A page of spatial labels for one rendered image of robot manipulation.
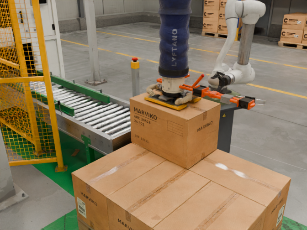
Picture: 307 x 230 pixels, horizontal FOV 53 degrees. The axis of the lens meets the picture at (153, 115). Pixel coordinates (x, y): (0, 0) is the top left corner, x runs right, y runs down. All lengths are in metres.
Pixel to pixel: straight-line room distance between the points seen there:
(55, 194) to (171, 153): 1.25
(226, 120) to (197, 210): 1.32
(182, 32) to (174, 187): 1.05
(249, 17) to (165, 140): 1.22
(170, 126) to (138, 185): 0.48
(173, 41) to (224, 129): 1.25
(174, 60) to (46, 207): 1.69
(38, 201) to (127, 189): 1.15
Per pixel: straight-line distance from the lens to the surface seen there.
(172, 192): 2.06
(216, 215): 1.93
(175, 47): 2.18
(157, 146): 2.40
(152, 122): 2.35
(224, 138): 3.15
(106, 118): 3.11
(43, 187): 3.19
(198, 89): 2.20
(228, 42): 2.65
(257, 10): 2.73
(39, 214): 2.90
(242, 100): 2.04
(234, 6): 2.70
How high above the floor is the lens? 1.82
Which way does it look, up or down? 24 degrees down
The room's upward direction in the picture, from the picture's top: straight up
